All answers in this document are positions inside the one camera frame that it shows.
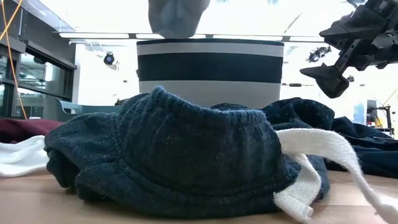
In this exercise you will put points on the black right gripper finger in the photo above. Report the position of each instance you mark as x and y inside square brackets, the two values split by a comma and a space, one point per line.
[329, 81]
[354, 23]

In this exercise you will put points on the navy white-dotted cloth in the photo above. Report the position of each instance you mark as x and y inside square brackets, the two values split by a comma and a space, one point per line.
[357, 140]

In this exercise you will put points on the grey cloth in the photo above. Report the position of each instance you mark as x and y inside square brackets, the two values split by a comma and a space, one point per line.
[175, 18]

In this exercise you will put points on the maroon cloth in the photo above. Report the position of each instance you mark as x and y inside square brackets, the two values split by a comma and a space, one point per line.
[25, 129]

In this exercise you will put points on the white cloth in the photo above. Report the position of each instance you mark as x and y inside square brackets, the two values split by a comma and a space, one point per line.
[21, 157]

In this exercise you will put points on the dark distant apparatus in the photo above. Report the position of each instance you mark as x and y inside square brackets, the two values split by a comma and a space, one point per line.
[318, 53]

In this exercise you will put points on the black tripod stand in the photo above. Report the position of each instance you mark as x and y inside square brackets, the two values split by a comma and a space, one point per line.
[385, 118]

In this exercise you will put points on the navy white striped fabric basket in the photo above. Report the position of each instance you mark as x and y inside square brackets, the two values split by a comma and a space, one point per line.
[211, 67]

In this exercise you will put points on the dark navy knit shorts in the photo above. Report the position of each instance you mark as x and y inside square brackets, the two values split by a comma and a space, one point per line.
[174, 149]

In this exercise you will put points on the black round fixture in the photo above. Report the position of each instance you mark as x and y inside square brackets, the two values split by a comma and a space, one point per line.
[109, 58]

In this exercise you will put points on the teal plastic bin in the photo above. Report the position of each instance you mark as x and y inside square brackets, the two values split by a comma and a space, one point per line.
[93, 109]

